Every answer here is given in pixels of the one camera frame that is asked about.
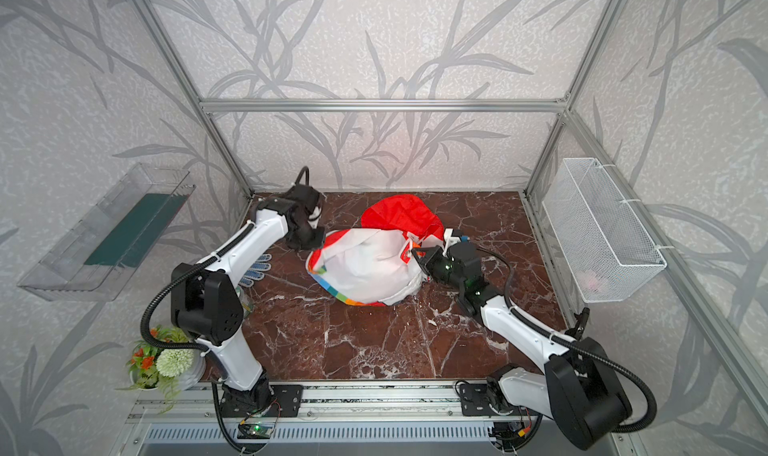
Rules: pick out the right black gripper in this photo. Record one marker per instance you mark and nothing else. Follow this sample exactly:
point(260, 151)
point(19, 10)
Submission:
point(431, 261)

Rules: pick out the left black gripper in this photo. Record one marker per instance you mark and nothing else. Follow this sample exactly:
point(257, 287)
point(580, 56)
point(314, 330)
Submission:
point(306, 236)

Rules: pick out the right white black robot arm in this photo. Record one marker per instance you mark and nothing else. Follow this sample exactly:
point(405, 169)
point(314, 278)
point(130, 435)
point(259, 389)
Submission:
point(578, 387)

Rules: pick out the pink object in basket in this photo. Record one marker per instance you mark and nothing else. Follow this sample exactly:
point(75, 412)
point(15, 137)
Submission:
point(591, 283)

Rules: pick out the potted artificial flower plant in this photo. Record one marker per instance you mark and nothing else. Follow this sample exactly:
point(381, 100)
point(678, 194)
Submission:
point(168, 371)

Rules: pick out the blue dotted work glove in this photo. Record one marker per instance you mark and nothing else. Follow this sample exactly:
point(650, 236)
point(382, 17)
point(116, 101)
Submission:
point(257, 271)

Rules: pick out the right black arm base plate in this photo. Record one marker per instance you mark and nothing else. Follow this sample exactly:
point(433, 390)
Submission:
point(477, 400)

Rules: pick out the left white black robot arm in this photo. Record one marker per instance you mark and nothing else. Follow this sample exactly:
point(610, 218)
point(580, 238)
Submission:
point(204, 301)

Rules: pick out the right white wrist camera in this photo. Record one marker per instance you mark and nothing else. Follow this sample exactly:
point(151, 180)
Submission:
point(453, 236)

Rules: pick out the aluminium front rail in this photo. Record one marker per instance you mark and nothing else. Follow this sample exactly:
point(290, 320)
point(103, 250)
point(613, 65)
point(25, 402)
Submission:
point(326, 401)

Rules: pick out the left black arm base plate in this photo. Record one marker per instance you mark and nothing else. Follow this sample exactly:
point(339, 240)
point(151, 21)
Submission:
point(281, 400)

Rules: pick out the white wire mesh basket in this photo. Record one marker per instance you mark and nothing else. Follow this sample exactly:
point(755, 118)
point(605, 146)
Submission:
point(597, 229)

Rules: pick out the clear plastic wall shelf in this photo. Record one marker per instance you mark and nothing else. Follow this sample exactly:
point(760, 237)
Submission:
point(95, 260)

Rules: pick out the aluminium cage frame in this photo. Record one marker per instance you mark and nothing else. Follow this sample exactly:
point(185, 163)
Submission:
point(741, 366)

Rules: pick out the white red rainbow jacket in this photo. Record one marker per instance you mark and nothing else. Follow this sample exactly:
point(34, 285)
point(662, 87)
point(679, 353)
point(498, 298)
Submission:
point(372, 264)

